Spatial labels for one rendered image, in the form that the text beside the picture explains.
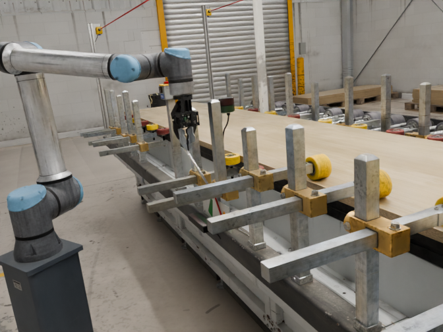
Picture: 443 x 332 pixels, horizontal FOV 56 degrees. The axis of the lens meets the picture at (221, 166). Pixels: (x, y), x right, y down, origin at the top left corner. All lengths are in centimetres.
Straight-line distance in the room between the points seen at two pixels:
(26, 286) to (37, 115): 69
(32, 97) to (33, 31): 719
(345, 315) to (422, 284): 22
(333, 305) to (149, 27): 861
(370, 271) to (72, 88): 841
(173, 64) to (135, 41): 777
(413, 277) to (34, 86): 153
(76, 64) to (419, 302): 128
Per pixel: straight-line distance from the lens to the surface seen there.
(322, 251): 80
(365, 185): 88
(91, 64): 153
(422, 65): 1020
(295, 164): 107
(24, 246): 186
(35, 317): 192
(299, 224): 113
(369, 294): 99
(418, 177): 144
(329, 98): 931
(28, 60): 170
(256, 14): 310
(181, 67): 152
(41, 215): 183
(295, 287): 119
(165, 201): 144
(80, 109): 909
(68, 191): 194
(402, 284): 123
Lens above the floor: 132
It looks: 15 degrees down
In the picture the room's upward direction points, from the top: 5 degrees counter-clockwise
